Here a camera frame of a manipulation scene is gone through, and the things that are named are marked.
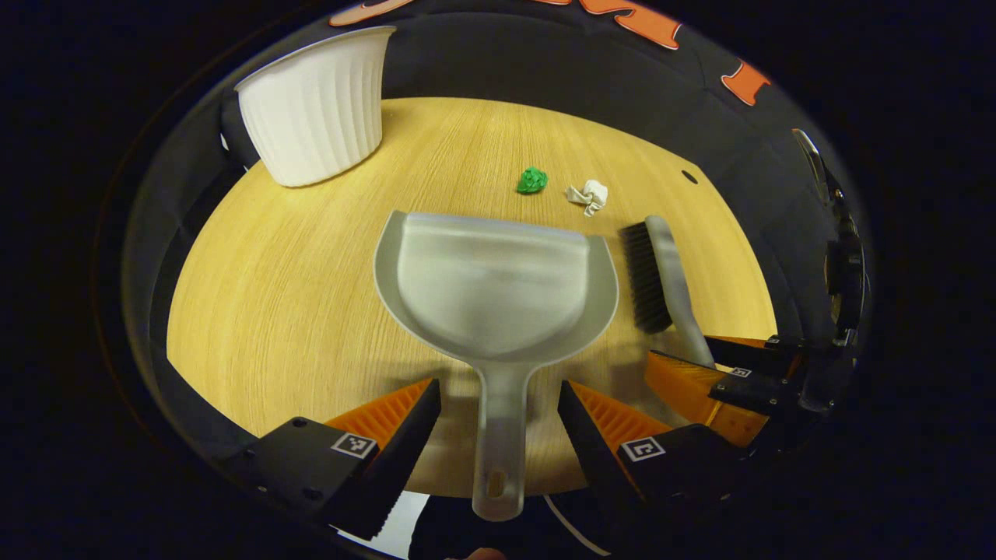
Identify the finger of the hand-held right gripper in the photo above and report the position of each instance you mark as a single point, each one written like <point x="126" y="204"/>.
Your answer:
<point x="759" y="393"/>
<point x="778" y="354"/>

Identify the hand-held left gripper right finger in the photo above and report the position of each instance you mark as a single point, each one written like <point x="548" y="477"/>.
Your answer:
<point x="595" y="451"/>

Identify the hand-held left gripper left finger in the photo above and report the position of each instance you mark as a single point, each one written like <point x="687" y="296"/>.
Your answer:
<point x="405" y="467"/>

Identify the small grey broom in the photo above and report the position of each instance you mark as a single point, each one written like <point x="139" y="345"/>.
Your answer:
<point x="673" y="272"/>

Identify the grey plastic dustpan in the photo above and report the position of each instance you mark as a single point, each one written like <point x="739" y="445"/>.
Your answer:
<point x="498" y="288"/>

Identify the white paper trash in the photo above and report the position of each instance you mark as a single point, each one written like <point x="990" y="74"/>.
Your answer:
<point x="591" y="194"/>

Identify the green paper trash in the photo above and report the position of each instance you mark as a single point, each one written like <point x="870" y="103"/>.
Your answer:
<point x="532" y="180"/>

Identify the white ribbed garbage bin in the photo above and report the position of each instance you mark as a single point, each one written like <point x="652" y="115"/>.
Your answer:
<point x="319" y="109"/>

